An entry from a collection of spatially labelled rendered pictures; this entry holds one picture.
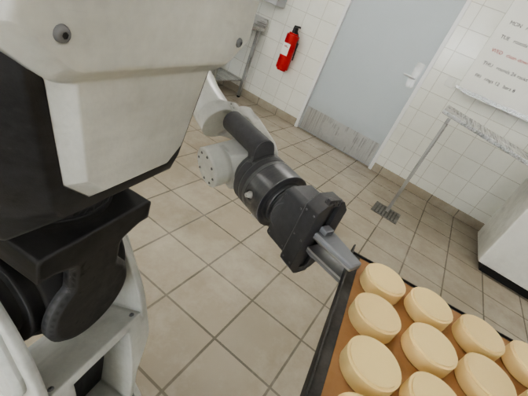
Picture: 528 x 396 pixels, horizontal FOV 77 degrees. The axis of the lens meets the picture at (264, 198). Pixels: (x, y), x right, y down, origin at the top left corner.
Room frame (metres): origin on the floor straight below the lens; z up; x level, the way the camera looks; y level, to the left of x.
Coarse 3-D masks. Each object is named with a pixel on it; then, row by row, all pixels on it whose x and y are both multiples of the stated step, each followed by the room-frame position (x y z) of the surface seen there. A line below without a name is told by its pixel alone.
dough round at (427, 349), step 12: (420, 324) 0.26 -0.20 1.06; (408, 336) 0.25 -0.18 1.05; (420, 336) 0.25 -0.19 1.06; (432, 336) 0.25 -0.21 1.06; (444, 336) 0.26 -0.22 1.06; (408, 348) 0.24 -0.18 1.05; (420, 348) 0.23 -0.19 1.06; (432, 348) 0.24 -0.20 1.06; (444, 348) 0.24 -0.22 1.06; (420, 360) 0.23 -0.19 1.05; (432, 360) 0.22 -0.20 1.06; (444, 360) 0.23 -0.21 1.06; (456, 360) 0.24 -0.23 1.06; (432, 372) 0.22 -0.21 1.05; (444, 372) 0.22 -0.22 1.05
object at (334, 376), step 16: (352, 288) 0.30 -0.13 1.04; (400, 304) 0.31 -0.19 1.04; (352, 336) 0.23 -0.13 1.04; (400, 336) 0.26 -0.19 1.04; (448, 336) 0.29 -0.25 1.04; (336, 352) 0.21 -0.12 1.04; (400, 352) 0.24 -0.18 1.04; (464, 352) 0.27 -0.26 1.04; (336, 368) 0.19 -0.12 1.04; (400, 368) 0.22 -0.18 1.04; (416, 368) 0.23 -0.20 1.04; (336, 384) 0.18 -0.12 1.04; (400, 384) 0.20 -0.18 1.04; (448, 384) 0.22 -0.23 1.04
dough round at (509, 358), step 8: (512, 344) 0.29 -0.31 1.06; (520, 344) 0.30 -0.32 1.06; (512, 352) 0.28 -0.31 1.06; (520, 352) 0.28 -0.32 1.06; (504, 360) 0.28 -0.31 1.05; (512, 360) 0.28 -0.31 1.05; (520, 360) 0.27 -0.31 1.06; (512, 368) 0.27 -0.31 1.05; (520, 368) 0.27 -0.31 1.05; (520, 376) 0.26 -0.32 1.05
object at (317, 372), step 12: (348, 276) 0.32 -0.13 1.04; (348, 288) 0.30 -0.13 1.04; (336, 300) 0.26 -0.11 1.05; (336, 312) 0.26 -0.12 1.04; (324, 324) 0.23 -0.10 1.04; (336, 324) 0.24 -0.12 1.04; (324, 336) 0.21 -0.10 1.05; (336, 336) 0.22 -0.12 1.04; (504, 336) 0.33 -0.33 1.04; (324, 348) 0.21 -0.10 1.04; (312, 360) 0.19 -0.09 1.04; (324, 360) 0.19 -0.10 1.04; (312, 372) 0.17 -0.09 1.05; (324, 372) 0.18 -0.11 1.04; (312, 384) 0.17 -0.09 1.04
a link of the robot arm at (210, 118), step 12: (204, 108) 0.52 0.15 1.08; (216, 108) 0.52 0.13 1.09; (228, 108) 0.53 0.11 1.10; (240, 108) 0.55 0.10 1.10; (204, 120) 0.51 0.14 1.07; (216, 120) 0.53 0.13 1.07; (252, 120) 0.53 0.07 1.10; (204, 132) 0.53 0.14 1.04; (216, 132) 0.55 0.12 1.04; (228, 132) 0.56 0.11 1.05; (264, 132) 0.52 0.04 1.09
